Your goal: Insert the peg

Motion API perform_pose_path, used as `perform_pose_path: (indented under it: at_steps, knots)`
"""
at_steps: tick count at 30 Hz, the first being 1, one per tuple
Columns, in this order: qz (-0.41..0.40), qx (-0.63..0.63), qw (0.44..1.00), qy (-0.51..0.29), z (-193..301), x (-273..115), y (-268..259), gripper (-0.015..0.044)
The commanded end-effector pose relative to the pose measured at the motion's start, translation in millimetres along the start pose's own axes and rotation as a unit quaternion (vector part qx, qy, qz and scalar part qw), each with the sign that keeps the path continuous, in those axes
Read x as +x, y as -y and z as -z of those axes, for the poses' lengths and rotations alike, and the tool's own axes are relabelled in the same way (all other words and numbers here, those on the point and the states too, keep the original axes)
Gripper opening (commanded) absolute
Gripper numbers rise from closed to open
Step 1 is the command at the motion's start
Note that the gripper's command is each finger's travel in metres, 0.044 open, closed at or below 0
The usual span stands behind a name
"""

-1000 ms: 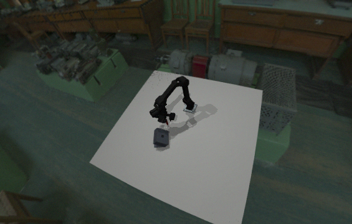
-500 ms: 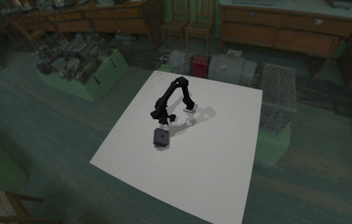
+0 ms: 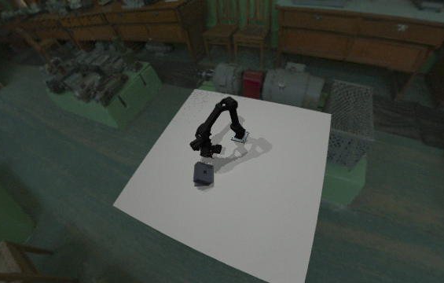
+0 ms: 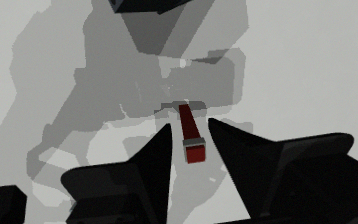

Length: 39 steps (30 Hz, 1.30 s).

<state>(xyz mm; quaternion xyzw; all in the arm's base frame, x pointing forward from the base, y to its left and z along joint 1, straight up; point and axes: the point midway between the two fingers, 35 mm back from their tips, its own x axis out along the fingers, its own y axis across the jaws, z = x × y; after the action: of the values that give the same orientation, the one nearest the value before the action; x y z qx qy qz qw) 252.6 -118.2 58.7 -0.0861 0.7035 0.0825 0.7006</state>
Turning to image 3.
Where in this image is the dark grey sloped panel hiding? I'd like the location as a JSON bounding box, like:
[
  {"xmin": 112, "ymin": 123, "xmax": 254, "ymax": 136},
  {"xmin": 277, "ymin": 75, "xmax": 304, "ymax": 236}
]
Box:
[{"xmin": 193, "ymin": 161, "xmax": 212, "ymax": 186}]

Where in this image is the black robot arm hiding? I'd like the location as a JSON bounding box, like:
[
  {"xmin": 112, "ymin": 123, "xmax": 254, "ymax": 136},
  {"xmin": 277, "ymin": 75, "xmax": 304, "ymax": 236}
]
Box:
[{"xmin": 190, "ymin": 97, "xmax": 246, "ymax": 158}]

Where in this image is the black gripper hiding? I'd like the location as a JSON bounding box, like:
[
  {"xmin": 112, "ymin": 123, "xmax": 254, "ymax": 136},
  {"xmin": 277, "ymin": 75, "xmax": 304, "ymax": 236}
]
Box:
[{"xmin": 196, "ymin": 139, "xmax": 222, "ymax": 155}]

